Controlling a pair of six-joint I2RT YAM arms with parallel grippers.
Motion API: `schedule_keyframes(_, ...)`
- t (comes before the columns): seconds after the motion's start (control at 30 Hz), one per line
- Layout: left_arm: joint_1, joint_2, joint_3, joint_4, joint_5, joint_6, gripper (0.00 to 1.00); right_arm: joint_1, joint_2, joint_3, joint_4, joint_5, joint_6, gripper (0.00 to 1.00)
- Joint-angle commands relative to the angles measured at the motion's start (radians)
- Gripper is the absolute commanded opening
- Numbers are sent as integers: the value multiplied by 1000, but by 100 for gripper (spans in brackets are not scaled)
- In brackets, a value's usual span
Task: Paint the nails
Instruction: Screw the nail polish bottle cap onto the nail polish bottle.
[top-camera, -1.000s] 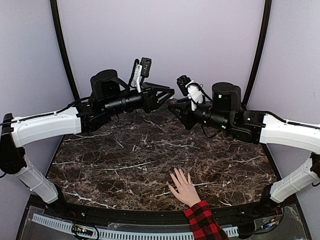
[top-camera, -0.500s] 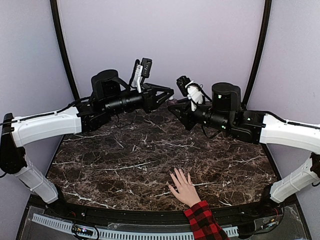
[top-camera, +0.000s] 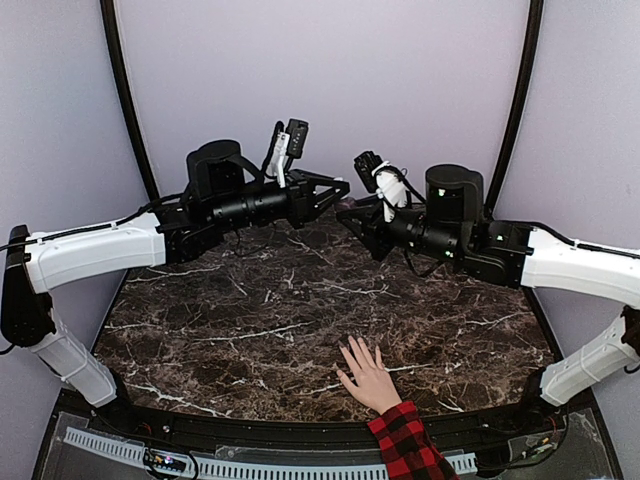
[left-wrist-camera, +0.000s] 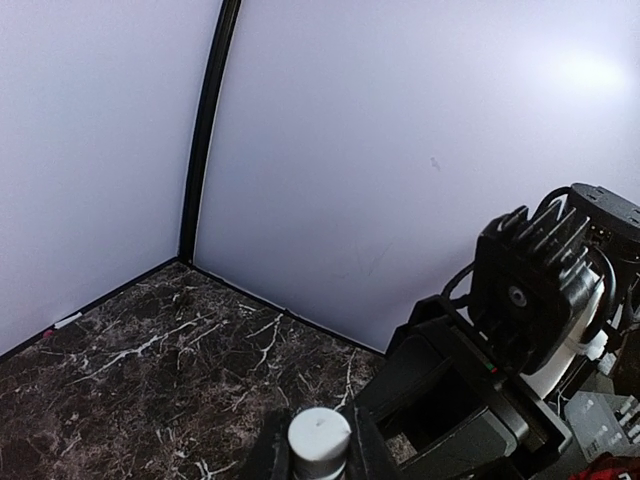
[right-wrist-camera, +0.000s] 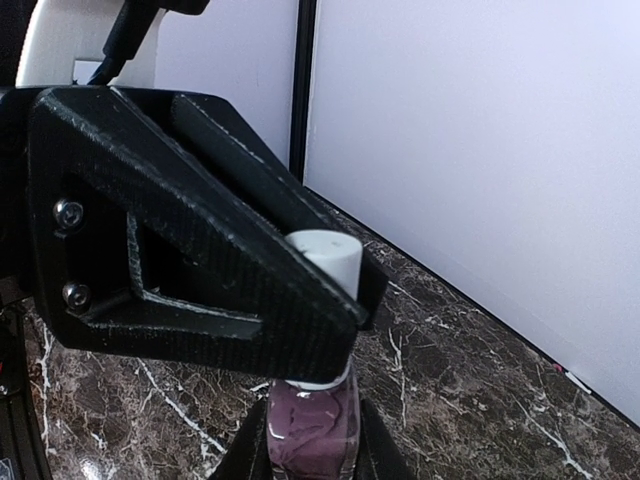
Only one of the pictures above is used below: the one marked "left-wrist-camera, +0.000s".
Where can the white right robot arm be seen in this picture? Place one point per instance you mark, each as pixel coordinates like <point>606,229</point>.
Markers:
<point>614,229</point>

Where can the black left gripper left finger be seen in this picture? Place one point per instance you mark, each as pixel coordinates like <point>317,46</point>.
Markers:
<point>273,457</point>

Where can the red plaid sleeve forearm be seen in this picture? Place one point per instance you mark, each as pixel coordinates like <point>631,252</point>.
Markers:
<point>609,467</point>

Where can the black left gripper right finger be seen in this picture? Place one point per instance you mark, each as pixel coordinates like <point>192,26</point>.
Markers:
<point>367,455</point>

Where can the white nail polish brush cap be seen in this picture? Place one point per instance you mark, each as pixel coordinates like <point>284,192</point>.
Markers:
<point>319,438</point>

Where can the black right frame post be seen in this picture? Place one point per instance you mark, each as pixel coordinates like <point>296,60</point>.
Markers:
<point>203,128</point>

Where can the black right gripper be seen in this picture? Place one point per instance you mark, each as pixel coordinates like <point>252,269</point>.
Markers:
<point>463,414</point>

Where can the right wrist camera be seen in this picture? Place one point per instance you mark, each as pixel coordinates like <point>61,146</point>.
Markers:
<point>540,294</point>

